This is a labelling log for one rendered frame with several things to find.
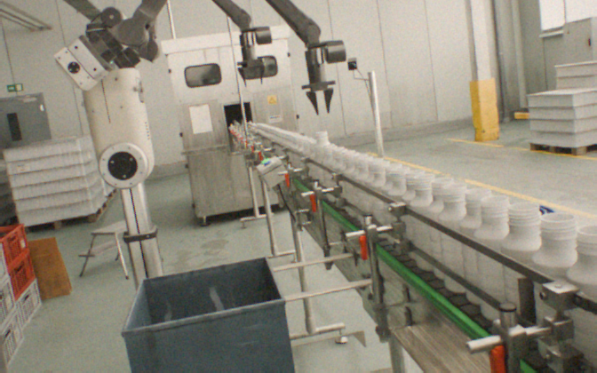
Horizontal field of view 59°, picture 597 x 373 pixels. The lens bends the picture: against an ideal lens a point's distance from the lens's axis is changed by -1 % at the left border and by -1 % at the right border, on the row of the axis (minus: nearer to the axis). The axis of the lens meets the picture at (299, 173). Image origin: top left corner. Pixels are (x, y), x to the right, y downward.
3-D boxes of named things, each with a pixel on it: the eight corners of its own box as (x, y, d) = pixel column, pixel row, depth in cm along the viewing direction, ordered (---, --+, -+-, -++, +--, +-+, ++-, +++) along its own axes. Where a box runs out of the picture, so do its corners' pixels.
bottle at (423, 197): (444, 258, 98) (435, 170, 96) (456, 269, 92) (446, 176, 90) (412, 264, 98) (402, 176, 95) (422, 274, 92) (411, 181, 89)
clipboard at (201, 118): (213, 130, 592) (209, 102, 588) (193, 134, 589) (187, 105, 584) (213, 130, 596) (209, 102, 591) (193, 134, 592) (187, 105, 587)
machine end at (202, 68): (314, 208, 622) (288, 24, 591) (194, 229, 601) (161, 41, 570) (292, 187, 778) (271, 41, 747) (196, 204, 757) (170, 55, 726)
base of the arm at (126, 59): (106, 52, 197) (127, 78, 199) (123, 39, 197) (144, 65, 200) (109, 54, 205) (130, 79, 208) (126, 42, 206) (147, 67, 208)
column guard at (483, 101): (502, 138, 963) (497, 77, 946) (482, 142, 957) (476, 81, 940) (491, 137, 1001) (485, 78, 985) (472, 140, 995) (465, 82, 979)
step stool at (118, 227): (116, 259, 520) (107, 218, 514) (163, 260, 492) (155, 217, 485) (78, 276, 479) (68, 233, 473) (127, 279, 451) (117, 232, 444)
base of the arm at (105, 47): (110, 72, 164) (83, 41, 161) (131, 56, 164) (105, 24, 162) (105, 70, 155) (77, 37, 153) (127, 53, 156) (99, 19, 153)
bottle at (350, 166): (367, 210, 144) (359, 150, 141) (374, 215, 138) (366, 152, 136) (346, 215, 143) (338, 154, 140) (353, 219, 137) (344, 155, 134)
